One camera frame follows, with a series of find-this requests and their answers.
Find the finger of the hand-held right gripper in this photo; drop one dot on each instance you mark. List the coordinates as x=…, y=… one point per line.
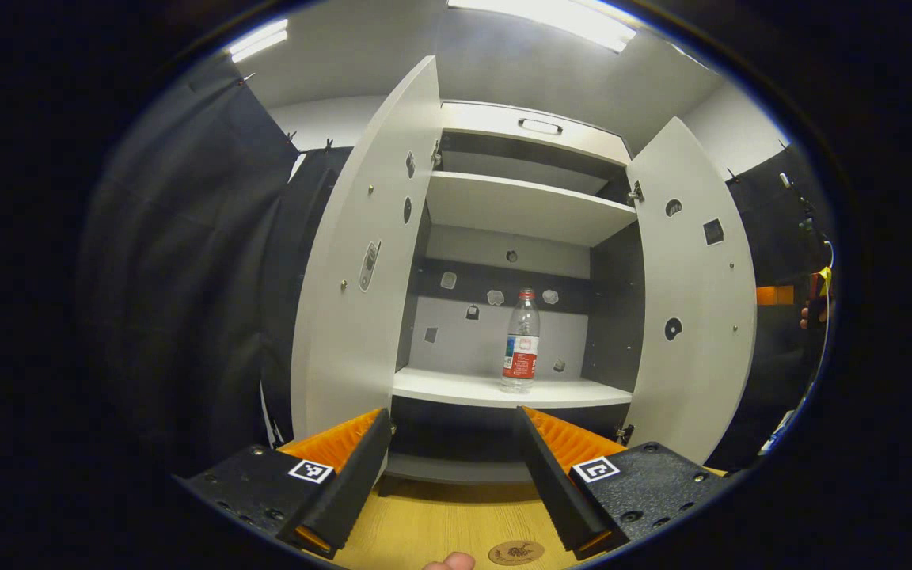
x=775, y=295

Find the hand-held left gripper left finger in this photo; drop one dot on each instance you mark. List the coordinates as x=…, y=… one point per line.
x=353, y=491

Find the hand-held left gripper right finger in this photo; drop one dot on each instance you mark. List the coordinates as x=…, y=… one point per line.
x=555, y=491

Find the white cabinet door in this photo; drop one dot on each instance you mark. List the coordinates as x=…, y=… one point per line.
x=693, y=380
x=345, y=356

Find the clear plastic water bottle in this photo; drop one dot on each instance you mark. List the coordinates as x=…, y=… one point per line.
x=521, y=356

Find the black backdrop cloth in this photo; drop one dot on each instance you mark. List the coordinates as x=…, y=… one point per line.
x=773, y=364
x=187, y=277

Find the round brown coaster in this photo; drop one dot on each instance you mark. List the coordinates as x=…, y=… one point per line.
x=515, y=552

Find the metal door hinge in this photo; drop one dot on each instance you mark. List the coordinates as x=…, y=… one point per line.
x=625, y=433
x=636, y=191
x=435, y=152

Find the white cabinet shelf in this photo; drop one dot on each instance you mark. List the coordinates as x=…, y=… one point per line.
x=519, y=210
x=440, y=388

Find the white blue printed object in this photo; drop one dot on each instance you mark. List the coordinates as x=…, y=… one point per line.
x=780, y=431

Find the white and grey cabinet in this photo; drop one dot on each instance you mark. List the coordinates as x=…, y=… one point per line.
x=464, y=340

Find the white cabinet flap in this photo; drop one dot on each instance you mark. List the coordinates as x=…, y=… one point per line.
x=488, y=119

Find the ceiling light strip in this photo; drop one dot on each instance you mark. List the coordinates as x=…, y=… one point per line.
x=258, y=41

